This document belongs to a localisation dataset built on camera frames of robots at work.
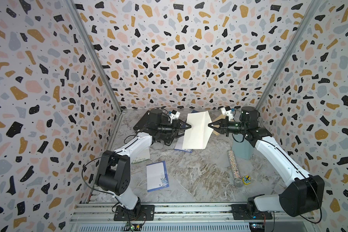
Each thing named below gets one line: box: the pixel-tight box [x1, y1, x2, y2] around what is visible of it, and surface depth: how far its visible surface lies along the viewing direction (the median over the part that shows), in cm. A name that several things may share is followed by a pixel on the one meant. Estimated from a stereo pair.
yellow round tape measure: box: [242, 174, 252, 185], surface depth 86 cm
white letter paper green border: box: [129, 146, 150, 164], surface depth 94 cm
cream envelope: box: [182, 110, 214, 149], surface depth 77 cm
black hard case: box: [133, 108, 192, 146], surface depth 73 cm
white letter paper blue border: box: [145, 160, 170, 193], surface depth 87 cm
